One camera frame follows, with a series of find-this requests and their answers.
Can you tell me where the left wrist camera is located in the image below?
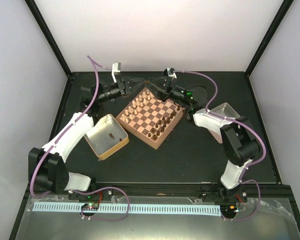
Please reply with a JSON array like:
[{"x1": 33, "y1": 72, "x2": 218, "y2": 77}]
[{"x1": 111, "y1": 61, "x2": 122, "y2": 83}]

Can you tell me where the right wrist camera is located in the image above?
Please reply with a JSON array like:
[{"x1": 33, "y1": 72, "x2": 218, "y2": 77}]
[{"x1": 163, "y1": 67, "x2": 177, "y2": 81}]

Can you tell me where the controller board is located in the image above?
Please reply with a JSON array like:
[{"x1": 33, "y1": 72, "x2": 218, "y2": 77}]
[
  {"x1": 220, "y1": 205, "x2": 246, "y2": 214},
  {"x1": 81, "y1": 203, "x2": 100, "y2": 211}
]

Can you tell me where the white slotted cable duct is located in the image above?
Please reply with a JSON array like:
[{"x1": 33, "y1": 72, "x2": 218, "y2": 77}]
[{"x1": 32, "y1": 202, "x2": 221, "y2": 217}]

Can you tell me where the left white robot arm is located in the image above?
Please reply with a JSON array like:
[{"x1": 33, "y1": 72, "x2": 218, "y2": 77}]
[{"x1": 28, "y1": 76, "x2": 145, "y2": 200}]

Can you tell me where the yellow tin box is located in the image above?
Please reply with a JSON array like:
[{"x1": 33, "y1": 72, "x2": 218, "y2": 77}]
[{"x1": 84, "y1": 114, "x2": 130, "y2": 161}]

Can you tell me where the right controller board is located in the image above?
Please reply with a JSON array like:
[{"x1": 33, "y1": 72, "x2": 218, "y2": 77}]
[{"x1": 220, "y1": 205, "x2": 246, "y2": 214}]

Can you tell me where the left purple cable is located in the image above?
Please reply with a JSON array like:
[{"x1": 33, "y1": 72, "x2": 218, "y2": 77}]
[{"x1": 29, "y1": 55, "x2": 116, "y2": 198}]

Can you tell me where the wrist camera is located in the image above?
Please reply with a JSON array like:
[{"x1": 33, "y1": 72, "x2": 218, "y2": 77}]
[
  {"x1": 163, "y1": 67, "x2": 177, "y2": 81},
  {"x1": 111, "y1": 61, "x2": 122, "y2": 83}
]

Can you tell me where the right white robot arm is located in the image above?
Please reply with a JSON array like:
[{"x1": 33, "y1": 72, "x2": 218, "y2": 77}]
[{"x1": 145, "y1": 76, "x2": 266, "y2": 202}]

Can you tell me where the left controller board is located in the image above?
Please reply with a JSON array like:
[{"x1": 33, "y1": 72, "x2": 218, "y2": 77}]
[{"x1": 81, "y1": 203, "x2": 100, "y2": 211}]

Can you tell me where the black mounting rail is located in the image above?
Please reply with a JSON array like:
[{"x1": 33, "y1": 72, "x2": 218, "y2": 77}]
[{"x1": 27, "y1": 181, "x2": 291, "y2": 201}]

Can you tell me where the silver metal tray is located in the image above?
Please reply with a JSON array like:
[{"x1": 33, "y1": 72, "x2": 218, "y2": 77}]
[{"x1": 207, "y1": 102, "x2": 241, "y2": 145}]

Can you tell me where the wooden chess board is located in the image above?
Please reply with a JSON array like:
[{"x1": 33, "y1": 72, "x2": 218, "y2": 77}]
[{"x1": 116, "y1": 87, "x2": 184, "y2": 149}]

